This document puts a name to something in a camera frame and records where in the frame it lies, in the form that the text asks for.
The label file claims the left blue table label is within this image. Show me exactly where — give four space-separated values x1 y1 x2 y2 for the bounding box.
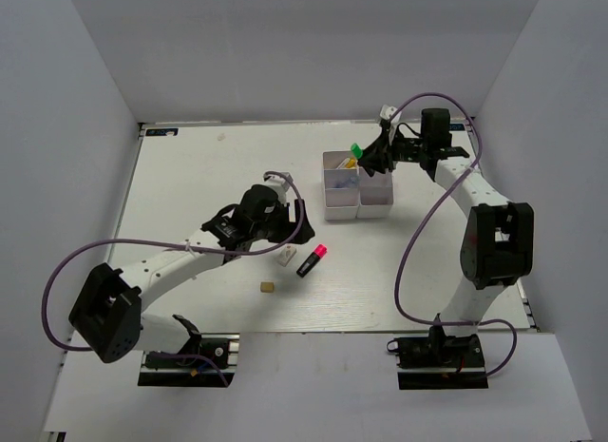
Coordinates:
145 127 179 137

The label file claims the pink black highlighter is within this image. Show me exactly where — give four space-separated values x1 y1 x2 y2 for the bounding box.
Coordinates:
296 244 327 278

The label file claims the clear blue pen pack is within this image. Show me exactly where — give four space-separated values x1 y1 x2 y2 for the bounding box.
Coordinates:
333 175 359 189

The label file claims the white divided container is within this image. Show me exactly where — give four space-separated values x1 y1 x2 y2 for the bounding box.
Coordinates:
356 168 394 219
322 150 359 221

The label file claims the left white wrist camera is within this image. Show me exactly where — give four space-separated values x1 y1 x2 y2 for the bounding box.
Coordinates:
263 172 292 204

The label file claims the right white divided container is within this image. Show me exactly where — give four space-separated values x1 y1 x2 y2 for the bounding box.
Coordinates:
356 168 394 219

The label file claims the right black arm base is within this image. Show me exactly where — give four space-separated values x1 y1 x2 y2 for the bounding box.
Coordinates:
387 335 488 391

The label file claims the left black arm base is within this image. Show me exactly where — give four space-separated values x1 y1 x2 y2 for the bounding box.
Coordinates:
138 334 240 388

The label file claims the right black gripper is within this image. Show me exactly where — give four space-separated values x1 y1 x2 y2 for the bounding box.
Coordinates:
359 126 429 173

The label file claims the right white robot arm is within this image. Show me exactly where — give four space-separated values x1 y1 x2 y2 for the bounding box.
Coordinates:
355 106 534 365

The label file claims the white boxed eraser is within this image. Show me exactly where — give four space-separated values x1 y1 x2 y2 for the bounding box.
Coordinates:
276 244 297 267

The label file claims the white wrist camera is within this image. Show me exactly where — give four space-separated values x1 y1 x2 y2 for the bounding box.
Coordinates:
263 172 292 204
378 105 401 144

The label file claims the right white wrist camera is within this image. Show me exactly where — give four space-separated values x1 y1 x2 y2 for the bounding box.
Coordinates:
378 105 401 144

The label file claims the tan eraser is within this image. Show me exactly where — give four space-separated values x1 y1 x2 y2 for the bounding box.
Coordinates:
260 281 275 293

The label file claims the left white divided container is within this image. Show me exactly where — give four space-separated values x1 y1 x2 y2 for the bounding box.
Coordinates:
322 150 359 221

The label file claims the green black highlighter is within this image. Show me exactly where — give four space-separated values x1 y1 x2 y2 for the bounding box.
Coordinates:
351 144 375 177

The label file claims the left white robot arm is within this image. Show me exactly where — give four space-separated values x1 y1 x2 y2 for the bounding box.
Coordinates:
68 182 314 365

